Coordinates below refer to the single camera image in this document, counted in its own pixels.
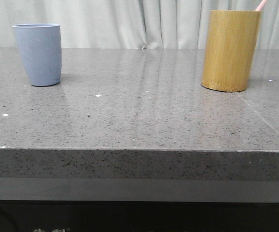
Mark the blue plastic cup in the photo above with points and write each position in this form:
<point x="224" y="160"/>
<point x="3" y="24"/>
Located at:
<point x="39" y="46"/>

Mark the pink chopstick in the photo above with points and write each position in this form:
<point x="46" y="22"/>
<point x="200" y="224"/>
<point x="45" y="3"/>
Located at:
<point x="261" y="5"/>

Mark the bamboo cylinder holder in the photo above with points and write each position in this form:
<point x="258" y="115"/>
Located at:
<point x="230" y="46"/>

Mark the white pleated curtain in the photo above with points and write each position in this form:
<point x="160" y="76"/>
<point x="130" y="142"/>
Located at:
<point x="141" y="24"/>

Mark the dark cabinet under counter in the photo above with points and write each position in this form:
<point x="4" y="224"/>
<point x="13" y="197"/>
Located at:
<point x="137" y="205"/>

